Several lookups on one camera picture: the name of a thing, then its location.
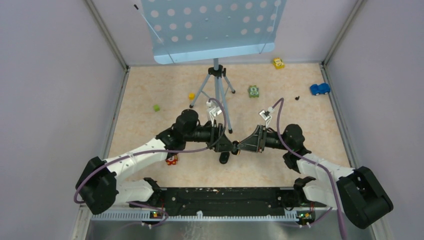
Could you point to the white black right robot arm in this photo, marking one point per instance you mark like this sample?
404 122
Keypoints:
356 192

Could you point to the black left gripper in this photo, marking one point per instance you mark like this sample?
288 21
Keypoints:
219 141

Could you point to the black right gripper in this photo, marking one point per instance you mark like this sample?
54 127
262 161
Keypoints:
256 142

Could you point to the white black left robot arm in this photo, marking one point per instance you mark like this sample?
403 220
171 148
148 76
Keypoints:
102 181

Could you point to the black earbuds charging case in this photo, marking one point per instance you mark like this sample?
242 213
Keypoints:
224 157

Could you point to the red owl number block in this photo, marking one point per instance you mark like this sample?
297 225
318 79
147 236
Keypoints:
172 160

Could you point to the yellow toy block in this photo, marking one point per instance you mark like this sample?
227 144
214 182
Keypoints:
278 63

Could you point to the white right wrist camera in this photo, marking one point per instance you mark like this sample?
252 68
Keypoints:
266 114

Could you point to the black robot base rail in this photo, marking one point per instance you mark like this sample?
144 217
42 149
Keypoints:
227 201

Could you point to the green monster toy block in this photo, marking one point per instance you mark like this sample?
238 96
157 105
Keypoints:
253 91

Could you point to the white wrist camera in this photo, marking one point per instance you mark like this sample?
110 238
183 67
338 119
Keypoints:
213 110
266 114

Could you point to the earbuds case base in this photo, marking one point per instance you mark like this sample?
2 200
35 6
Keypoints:
235 147

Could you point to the small green cube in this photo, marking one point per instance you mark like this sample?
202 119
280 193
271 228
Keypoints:
156 108

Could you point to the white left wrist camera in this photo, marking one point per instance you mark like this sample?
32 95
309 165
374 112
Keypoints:
213 110

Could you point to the blue toy car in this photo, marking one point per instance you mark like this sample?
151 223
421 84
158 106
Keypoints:
320 89

